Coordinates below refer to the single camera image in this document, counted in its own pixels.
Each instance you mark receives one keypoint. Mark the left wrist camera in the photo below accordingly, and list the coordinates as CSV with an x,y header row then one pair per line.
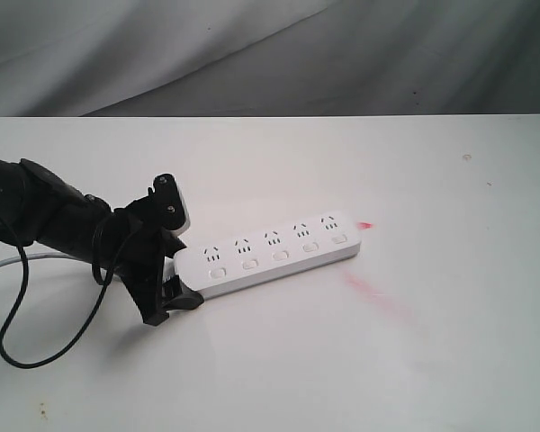
x,y
170,203

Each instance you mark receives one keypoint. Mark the grey backdrop cloth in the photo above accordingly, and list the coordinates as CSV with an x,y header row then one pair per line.
x,y
268,58

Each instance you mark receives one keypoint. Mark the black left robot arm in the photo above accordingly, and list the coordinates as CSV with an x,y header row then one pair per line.
x,y
36,206

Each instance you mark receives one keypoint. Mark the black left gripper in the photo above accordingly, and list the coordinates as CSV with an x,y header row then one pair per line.
x,y
132,244

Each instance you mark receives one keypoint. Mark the white power strip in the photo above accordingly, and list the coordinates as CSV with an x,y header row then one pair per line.
x,y
258,257

